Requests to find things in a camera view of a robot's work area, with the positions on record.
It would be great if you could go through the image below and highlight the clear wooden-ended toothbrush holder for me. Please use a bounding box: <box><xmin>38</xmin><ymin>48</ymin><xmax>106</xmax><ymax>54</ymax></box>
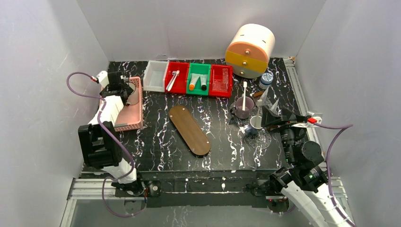
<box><xmin>251</xmin><ymin>90</ymin><xmax>273</xmax><ymax>116</ymax></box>

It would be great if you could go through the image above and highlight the white toothbrush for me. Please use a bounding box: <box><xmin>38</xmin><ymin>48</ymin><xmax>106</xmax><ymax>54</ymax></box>
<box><xmin>255</xmin><ymin>99</ymin><xmax>263</xmax><ymax>128</ymax></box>
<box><xmin>167</xmin><ymin>70</ymin><xmax>180</xmax><ymax>92</ymax></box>
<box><xmin>242</xmin><ymin>81</ymin><xmax>247</xmax><ymax>111</ymax></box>

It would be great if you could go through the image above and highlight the red cap toothpaste tube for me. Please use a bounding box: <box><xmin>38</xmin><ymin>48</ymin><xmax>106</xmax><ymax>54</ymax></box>
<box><xmin>258</xmin><ymin>87</ymin><xmax>270</xmax><ymax>105</ymax></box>

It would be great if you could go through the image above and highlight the cream ceramic mug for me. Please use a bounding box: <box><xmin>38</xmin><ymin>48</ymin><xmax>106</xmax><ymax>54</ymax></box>
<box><xmin>126</xmin><ymin>82</ymin><xmax>139</xmax><ymax>106</ymax></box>

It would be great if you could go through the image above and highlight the clear acrylic holder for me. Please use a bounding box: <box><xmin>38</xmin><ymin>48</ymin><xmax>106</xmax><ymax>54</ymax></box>
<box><xmin>214</xmin><ymin>68</ymin><xmax>229</xmax><ymax>92</ymax></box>

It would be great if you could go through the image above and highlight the black cap toothpaste tube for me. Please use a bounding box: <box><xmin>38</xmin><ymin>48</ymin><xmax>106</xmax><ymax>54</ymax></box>
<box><xmin>200</xmin><ymin>74</ymin><xmax>208</xmax><ymax>91</ymax></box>

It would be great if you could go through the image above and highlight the orange cap toothpaste tube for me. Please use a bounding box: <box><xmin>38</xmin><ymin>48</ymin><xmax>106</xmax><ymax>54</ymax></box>
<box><xmin>188</xmin><ymin>75</ymin><xmax>199</xmax><ymax>91</ymax></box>

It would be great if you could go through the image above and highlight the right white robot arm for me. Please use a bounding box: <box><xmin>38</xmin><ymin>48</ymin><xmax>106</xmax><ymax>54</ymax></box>
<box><xmin>259</xmin><ymin>106</ymin><xmax>355</xmax><ymax>227</ymax></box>

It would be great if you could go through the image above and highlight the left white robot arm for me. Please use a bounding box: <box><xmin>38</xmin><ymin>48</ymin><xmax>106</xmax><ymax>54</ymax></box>
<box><xmin>78</xmin><ymin>71</ymin><xmax>145</xmax><ymax>196</ymax></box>

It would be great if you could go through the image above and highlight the red toothbrush bin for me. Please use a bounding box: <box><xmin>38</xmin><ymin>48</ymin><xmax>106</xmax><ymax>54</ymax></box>
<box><xmin>165</xmin><ymin>61</ymin><xmax>190</xmax><ymax>94</ymax></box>

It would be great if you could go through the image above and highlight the brown oval wooden tray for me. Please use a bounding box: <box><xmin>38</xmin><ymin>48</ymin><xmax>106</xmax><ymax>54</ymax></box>
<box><xmin>168</xmin><ymin>105</ymin><xmax>211</xmax><ymax>156</ymax></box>

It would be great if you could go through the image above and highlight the green toothpaste bin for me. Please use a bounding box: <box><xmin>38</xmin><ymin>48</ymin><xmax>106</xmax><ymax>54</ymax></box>
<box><xmin>186</xmin><ymin>63</ymin><xmax>211</xmax><ymax>96</ymax></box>

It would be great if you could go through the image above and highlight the purple ceramic mug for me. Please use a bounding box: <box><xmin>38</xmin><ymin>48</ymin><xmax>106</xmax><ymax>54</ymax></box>
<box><xmin>229</xmin><ymin>96</ymin><xmax>254</xmax><ymax>119</ymax></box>

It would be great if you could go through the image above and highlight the pink plastic basket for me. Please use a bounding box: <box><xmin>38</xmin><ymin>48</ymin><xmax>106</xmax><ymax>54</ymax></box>
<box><xmin>98</xmin><ymin>76</ymin><xmax>144</xmax><ymax>132</ymax></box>

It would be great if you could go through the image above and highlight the white plastic bin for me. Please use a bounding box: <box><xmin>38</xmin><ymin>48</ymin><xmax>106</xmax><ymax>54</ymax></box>
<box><xmin>143</xmin><ymin>61</ymin><xmax>169</xmax><ymax>92</ymax></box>

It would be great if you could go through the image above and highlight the blue white small jar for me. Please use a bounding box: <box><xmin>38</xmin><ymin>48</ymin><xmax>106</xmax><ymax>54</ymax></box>
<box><xmin>259</xmin><ymin>72</ymin><xmax>273</xmax><ymax>90</ymax></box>

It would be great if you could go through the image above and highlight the round drawer cabinet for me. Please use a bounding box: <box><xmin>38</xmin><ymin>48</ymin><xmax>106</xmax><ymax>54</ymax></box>
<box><xmin>225</xmin><ymin>24</ymin><xmax>275</xmax><ymax>79</ymax></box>

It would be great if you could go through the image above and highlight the red holder bin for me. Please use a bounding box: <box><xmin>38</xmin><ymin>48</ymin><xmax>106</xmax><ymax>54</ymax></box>
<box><xmin>209</xmin><ymin>64</ymin><xmax>233</xmax><ymax>98</ymax></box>

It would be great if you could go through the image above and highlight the black front base bar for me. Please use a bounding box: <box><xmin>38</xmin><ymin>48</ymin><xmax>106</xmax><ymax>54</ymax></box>
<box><xmin>67</xmin><ymin>169</ymin><xmax>301</xmax><ymax>209</ymax></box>

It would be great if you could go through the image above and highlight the white blue-handled mug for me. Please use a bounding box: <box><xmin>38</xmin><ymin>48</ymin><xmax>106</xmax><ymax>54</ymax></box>
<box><xmin>245</xmin><ymin>116</ymin><xmax>262</xmax><ymax>135</ymax></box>

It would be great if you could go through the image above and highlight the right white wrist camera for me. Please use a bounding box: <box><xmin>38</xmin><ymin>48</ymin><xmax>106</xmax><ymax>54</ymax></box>
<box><xmin>303</xmin><ymin>111</ymin><xmax>323</xmax><ymax>128</ymax></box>

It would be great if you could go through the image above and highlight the aluminium side rail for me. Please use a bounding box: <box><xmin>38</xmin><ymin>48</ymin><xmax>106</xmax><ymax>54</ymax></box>
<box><xmin>283</xmin><ymin>57</ymin><xmax>349</xmax><ymax>201</ymax></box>

